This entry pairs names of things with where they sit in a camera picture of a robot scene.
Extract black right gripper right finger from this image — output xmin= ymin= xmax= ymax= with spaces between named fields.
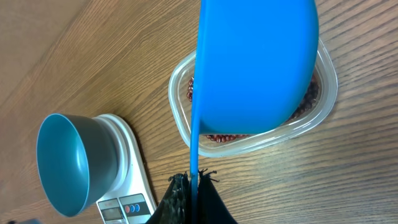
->
xmin=198 ymin=169 xmax=237 ymax=224

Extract teal metal bowl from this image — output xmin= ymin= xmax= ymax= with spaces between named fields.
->
xmin=36 ymin=113 xmax=118 ymax=217

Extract clear plastic food container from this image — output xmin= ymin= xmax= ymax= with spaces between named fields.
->
xmin=169 ymin=41 xmax=338 ymax=157

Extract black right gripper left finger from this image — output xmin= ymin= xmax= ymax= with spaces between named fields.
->
xmin=146 ymin=173 xmax=191 ymax=224

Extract blue plastic measuring scoop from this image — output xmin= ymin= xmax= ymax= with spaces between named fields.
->
xmin=190 ymin=0 xmax=318 ymax=223

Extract white digital kitchen scale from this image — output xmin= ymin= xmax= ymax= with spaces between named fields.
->
xmin=94 ymin=114 xmax=157 ymax=224

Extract red beans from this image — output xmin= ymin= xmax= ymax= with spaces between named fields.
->
xmin=187 ymin=75 xmax=320 ymax=143

